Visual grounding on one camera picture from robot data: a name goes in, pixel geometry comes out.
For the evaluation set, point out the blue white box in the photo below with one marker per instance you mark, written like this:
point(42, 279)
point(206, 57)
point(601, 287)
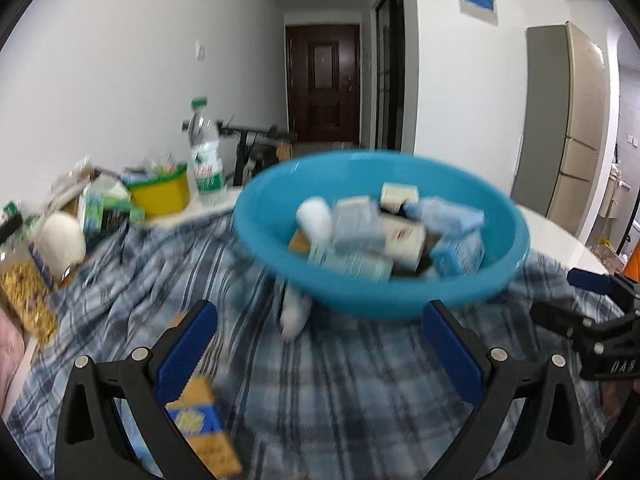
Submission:
point(457, 255)

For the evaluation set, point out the yellow plastic container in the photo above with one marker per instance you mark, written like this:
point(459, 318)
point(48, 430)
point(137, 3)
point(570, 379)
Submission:
point(160, 200)

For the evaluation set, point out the grey blue box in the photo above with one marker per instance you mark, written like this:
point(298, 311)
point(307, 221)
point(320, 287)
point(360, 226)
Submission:
point(357, 222)

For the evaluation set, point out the clear snack bag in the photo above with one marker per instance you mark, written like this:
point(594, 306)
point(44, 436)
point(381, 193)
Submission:
point(75, 177)

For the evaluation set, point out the cream box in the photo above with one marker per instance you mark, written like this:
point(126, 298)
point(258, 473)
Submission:
point(397, 195)

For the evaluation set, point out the pink cloth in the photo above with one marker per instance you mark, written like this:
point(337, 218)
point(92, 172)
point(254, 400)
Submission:
point(10, 360)

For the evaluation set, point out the blue plaid shirt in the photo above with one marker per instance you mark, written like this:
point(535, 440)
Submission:
point(325, 390)

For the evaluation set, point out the white light switch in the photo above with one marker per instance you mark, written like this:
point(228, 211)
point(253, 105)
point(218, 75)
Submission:
point(200, 51)

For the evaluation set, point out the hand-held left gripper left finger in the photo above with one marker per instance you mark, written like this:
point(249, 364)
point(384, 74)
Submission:
point(186, 352)

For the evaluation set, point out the white bottle round cap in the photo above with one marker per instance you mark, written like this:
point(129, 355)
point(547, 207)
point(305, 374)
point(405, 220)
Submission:
point(314, 217)

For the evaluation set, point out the bundle of small sachets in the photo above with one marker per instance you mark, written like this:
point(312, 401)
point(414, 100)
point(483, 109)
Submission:
point(162, 170)

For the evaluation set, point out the white round container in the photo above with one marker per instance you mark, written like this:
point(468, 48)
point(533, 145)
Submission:
point(62, 242)

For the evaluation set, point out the dark framed sliding door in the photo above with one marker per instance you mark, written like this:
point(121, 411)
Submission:
point(390, 70)

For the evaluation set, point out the white flat box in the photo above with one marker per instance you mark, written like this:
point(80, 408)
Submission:
point(402, 240)

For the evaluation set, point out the black bicycle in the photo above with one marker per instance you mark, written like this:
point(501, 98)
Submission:
point(255, 147)

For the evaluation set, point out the brown paper bag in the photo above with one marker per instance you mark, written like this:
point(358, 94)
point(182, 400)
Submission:
point(285, 151)

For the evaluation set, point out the bag of yellow snacks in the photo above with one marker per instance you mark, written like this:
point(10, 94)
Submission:
point(22, 300)

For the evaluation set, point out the dark wooden door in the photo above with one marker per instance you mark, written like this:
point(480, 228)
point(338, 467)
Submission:
point(322, 85)

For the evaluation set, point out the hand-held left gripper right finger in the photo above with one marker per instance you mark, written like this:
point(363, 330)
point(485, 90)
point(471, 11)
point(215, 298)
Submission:
point(450, 355)

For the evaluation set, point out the blue plastic basin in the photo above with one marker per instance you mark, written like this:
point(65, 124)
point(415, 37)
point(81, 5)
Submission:
point(350, 295)

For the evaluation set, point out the beige refrigerator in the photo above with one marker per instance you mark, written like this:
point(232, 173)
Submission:
point(560, 125)

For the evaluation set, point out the clear water bottle green cap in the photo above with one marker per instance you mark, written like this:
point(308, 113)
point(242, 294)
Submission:
point(207, 160)

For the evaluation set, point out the blue tissue pack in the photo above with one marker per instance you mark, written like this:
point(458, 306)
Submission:
point(445, 215)

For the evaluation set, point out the green tissue pack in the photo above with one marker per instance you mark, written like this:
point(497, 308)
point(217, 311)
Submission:
point(105, 207)

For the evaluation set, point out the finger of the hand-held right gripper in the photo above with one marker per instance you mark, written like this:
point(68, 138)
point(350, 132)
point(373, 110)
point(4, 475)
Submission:
point(590, 280)
point(557, 320)

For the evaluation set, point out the orange blue snack packet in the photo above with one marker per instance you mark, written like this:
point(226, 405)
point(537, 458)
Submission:
point(202, 425)

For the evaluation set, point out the light blue carton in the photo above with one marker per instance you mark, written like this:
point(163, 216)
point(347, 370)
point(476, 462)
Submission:
point(350, 262)

